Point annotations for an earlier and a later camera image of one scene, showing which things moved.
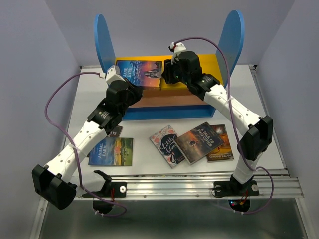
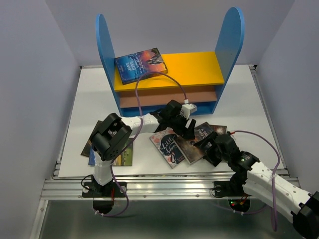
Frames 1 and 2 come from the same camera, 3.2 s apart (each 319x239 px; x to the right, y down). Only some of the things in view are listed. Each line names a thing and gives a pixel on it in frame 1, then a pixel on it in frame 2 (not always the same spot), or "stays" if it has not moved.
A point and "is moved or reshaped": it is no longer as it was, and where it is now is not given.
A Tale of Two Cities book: (198, 142) stays
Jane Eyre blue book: (141, 73) is moved or reshaped
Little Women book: (164, 141) stays
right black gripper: (168, 67) to (209, 156)
